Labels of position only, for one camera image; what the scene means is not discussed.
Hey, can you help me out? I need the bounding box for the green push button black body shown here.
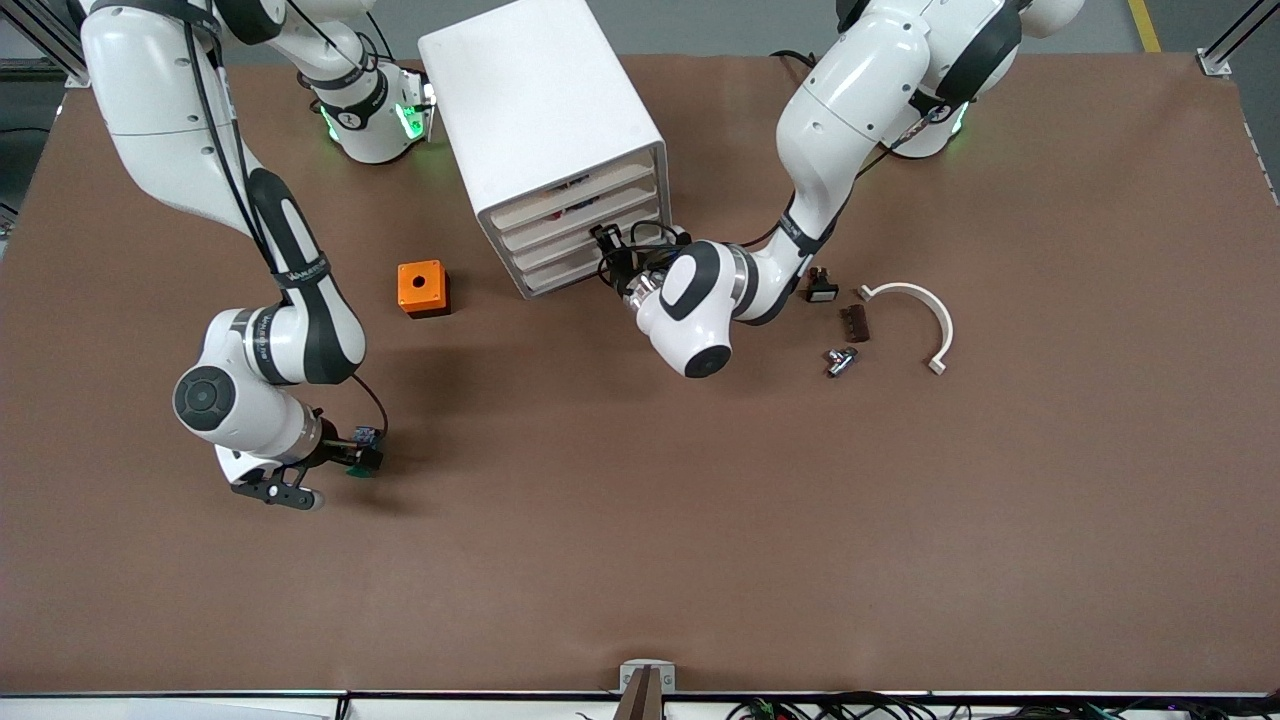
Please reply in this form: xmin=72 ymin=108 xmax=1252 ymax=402
xmin=345 ymin=426 xmax=387 ymax=479

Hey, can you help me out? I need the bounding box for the orange box with hole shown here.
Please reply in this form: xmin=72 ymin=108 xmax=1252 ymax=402
xmin=397 ymin=260 xmax=452 ymax=320

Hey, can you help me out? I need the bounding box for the white half ring clamp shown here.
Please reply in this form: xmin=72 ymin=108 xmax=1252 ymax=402
xmin=857 ymin=282 xmax=955 ymax=377

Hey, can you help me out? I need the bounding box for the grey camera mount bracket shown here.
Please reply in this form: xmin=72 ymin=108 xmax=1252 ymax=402
xmin=612 ymin=659 xmax=678 ymax=720

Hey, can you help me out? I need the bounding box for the aluminium frame profile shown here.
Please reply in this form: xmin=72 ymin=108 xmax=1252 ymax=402
xmin=0 ymin=0 xmax=93 ymax=89
xmin=1195 ymin=0 xmax=1280 ymax=77

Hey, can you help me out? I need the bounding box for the black cable bundle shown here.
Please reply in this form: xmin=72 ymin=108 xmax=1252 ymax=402
xmin=725 ymin=690 xmax=1280 ymax=720

